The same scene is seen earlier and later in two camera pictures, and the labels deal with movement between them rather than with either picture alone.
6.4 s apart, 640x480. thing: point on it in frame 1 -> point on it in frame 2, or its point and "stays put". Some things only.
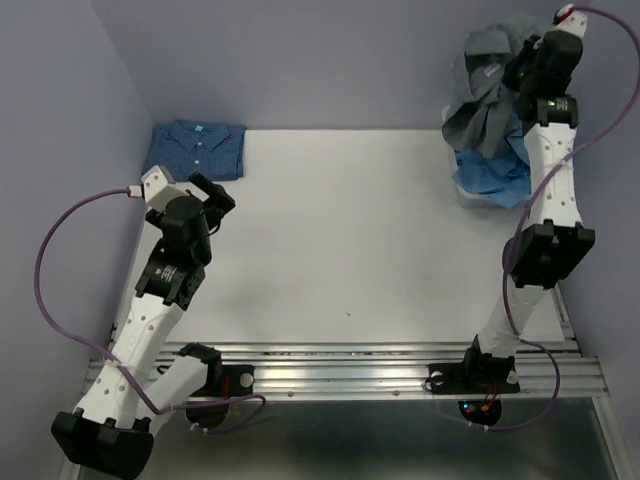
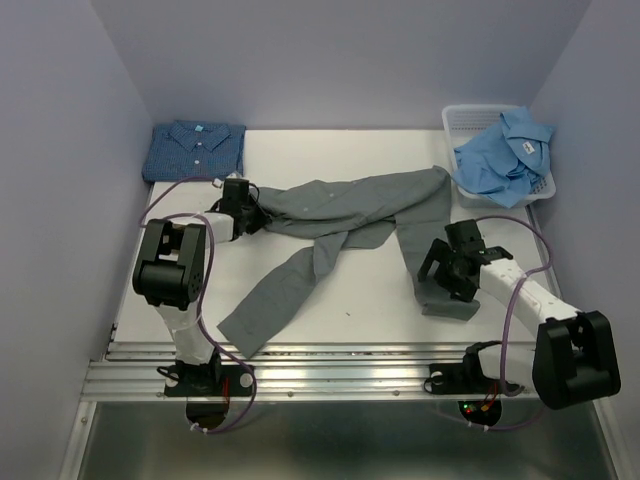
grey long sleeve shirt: x=483 y=122 -> x=352 y=211
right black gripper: x=529 y=48 -> x=440 y=251
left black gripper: x=219 y=201 -> x=262 y=219
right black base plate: x=462 y=379 stays put
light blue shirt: x=504 y=176 stays put
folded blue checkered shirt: x=210 y=151 stays put
